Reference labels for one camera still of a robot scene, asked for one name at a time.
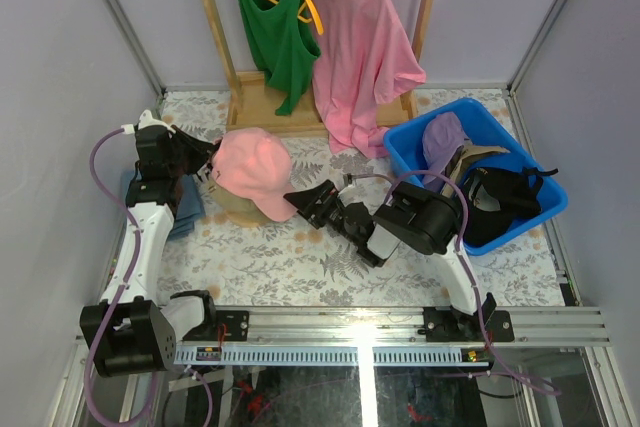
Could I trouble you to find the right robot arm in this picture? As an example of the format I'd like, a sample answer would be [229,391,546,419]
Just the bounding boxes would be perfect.
[284,180,496,342]

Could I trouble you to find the beige corduroy cap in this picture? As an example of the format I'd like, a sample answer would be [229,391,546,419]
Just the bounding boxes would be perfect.
[207,181,258,213]

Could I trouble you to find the wooden clothes rack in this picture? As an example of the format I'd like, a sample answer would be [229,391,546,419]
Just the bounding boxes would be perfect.
[201,0,434,137]

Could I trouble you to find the pink cap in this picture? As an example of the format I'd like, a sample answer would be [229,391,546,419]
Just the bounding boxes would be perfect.
[210,127,296,222]

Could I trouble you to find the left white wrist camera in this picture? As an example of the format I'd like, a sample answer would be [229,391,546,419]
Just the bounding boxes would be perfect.
[121,109,176,135]

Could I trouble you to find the green tank top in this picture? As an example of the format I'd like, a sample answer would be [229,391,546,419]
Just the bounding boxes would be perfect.
[237,0,321,116]

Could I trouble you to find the pink t-shirt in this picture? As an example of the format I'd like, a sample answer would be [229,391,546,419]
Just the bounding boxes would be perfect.
[312,0,426,158]

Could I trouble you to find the black sport cap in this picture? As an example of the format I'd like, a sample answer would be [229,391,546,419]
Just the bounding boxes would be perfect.
[460,167,558,248]

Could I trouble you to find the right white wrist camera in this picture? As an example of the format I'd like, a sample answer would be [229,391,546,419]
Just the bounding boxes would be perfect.
[339,173,356,196]

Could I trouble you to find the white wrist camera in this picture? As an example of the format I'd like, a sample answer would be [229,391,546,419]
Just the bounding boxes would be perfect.
[339,173,356,196]
[121,109,176,135]

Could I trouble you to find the wooden hat stand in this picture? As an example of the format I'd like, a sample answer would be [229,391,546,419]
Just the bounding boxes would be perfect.
[225,210,271,228]

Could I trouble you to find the blue plastic bin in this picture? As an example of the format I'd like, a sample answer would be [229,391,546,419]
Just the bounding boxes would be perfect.
[384,98,568,256]

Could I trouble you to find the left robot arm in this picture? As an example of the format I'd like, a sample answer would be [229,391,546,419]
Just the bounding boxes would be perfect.
[80,120,219,378]

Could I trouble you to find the beige sport cap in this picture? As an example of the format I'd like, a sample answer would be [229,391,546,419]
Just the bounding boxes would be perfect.
[443,142,509,185]

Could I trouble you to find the purple cap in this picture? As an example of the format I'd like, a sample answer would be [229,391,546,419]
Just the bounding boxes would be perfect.
[422,112,470,175]

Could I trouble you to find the aluminium mounting rail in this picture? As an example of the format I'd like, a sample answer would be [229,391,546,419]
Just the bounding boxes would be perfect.
[74,304,614,366]

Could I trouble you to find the folded blue cloth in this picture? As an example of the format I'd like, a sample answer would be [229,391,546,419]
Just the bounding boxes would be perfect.
[121,170,205,242]

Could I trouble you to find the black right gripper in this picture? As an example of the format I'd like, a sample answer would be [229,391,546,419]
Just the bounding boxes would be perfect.
[285,180,363,247]

